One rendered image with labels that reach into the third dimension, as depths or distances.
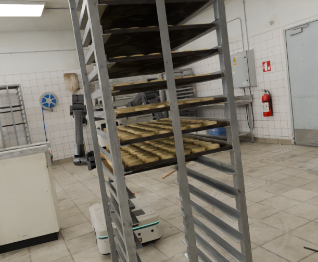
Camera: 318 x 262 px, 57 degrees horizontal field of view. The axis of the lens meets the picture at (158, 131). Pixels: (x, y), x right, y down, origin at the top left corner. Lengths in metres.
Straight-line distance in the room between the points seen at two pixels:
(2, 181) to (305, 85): 4.67
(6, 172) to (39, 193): 0.34
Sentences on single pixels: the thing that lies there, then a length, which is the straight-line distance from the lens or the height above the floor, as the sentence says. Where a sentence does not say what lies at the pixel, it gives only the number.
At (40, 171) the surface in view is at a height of 0.67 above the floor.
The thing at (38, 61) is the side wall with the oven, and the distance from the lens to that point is 7.21.
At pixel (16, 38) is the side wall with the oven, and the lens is 7.28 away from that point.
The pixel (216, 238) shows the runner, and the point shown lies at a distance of 1.47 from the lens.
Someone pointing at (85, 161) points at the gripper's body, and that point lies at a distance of 1.71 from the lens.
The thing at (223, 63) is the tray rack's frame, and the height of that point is 1.27.
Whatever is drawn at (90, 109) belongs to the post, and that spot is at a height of 1.17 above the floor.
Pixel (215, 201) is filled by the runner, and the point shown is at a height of 0.69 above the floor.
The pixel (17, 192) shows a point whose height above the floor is 0.52.
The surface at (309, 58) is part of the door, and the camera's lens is 5.53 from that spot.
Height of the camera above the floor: 1.18
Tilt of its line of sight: 6 degrees down
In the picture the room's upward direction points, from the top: 8 degrees counter-clockwise
